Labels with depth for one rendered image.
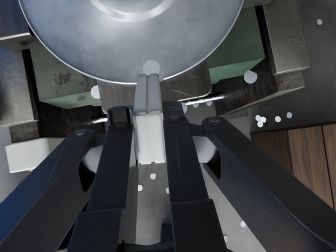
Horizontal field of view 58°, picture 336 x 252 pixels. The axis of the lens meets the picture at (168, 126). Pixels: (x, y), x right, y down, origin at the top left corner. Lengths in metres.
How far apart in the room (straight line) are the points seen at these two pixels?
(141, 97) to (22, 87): 0.42
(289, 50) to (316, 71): 0.75
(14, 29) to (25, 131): 0.17
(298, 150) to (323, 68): 0.53
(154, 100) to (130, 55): 0.23
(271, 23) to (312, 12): 0.81
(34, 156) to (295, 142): 0.64
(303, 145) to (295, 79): 0.33
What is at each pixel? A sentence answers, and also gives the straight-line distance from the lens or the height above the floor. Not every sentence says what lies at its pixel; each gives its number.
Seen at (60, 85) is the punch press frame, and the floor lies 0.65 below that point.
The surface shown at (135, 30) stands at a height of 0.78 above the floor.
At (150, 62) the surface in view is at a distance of 0.39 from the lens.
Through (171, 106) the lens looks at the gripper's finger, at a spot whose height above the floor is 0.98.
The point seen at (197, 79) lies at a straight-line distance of 0.38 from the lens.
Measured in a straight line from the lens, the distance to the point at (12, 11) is 0.54.
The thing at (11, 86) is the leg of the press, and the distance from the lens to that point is 0.58.
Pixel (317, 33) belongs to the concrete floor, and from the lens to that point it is 1.36.
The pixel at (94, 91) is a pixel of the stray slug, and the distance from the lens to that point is 0.53.
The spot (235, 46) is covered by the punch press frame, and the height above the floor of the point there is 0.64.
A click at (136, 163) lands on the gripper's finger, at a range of 0.15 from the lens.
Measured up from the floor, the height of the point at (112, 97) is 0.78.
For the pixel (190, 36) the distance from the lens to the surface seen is 0.40.
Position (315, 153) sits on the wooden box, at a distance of 0.90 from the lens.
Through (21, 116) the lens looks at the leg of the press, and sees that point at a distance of 0.57.
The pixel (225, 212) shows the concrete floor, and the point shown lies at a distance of 1.21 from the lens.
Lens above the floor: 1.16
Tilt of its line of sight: 87 degrees down
